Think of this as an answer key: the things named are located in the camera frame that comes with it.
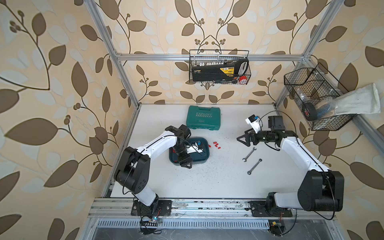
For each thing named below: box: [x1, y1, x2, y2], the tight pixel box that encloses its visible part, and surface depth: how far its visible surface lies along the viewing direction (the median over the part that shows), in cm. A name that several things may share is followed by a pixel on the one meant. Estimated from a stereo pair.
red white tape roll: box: [239, 75, 248, 85], surface depth 89 cm
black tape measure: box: [302, 102, 317, 121], surface depth 67 cm
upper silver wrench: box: [242, 147, 257, 162], surface depth 95 cm
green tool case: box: [186, 105, 221, 131], surface depth 109 cm
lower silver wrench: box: [247, 158, 263, 176], surface depth 89 cm
